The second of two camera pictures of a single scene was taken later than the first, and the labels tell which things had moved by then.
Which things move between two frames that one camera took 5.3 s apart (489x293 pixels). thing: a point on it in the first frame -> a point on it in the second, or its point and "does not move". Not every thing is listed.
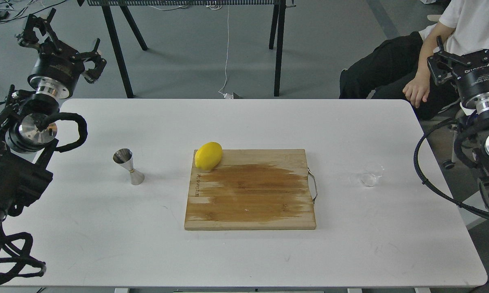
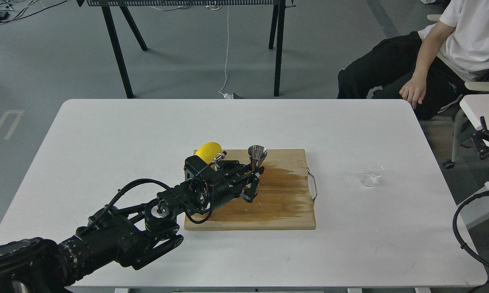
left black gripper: (57, 69) -> (221, 180)
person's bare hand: (418, 88) does not move
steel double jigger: (124, 156) -> (257, 154)
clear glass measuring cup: (374, 171) does not move
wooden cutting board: (251, 189) does not move
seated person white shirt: (397, 68) does not move
